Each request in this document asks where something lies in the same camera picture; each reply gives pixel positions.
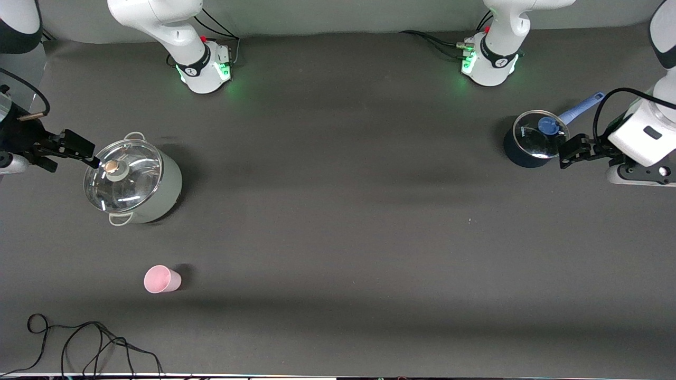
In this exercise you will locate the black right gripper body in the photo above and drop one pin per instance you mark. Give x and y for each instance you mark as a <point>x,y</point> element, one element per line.
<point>20,136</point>

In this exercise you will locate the pink plastic cup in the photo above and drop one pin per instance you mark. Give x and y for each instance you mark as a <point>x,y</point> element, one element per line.
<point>161,279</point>

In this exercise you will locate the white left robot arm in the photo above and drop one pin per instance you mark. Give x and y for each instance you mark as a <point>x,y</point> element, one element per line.
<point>499,47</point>

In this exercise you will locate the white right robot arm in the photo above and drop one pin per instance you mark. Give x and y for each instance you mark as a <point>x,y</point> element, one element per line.
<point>179,31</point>

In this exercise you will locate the glass lid with blue knob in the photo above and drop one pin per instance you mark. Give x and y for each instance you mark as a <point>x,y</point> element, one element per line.
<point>533,140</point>

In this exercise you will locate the dark blue saucepan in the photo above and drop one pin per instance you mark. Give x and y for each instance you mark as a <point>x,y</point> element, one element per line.
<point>515,153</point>

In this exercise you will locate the glass lid with grey knob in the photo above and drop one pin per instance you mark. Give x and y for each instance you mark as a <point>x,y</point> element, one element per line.
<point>132,182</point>

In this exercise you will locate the dark grey table cover sheet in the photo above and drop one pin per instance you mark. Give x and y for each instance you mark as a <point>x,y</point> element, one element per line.
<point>338,211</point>

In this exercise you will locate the black frame rail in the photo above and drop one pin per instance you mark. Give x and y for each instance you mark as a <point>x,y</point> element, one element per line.
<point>47,35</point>

